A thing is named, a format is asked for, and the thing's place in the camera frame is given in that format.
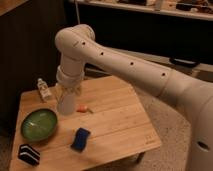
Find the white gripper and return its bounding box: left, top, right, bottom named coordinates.
left=54, top=67, right=84, bottom=101

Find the white ceramic cup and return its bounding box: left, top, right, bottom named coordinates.
left=57, top=87, right=78, bottom=115

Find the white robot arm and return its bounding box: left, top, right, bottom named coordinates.
left=55, top=24, right=213, bottom=171

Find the black white striped eraser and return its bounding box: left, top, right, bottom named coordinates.
left=18, top=144, right=40, bottom=166

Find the orange toy carrot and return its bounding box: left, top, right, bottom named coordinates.
left=77, top=105, right=93, bottom=113

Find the small white bottle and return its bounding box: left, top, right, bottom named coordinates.
left=37, top=78, right=52, bottom=102

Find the green bowl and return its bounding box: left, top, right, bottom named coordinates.
left=20, top=108, right=58, bottom=142

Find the wooden table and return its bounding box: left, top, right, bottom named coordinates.
left=9, top=76, right=161, bottom=171

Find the blue sponge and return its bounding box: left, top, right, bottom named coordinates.
left=71, top=128, right=91, bottom=152

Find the metal pole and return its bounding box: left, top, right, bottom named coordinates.
left=74, top=0, right=81, bottom=25

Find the black handle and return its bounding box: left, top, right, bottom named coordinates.
left=169, top=57, right=200, bottom=68

